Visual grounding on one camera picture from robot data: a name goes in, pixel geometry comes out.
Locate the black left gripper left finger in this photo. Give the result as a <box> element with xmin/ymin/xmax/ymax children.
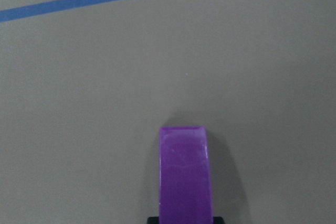
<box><xmin>146</xmin><ymin>216</ymin><xmax>160</xmax><ymax>224</ymax></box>

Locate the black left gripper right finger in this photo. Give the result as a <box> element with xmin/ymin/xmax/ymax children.
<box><xmin>213</xmin><ymin>216</ymin><xmax>224</xmax><ymax>224</ymax></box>

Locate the purple trapezoid block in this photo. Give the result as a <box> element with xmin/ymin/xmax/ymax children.
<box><xmin>159</xmin><ymin>126</ymin><xmax>213</xmax><ymax>223</ymax></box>

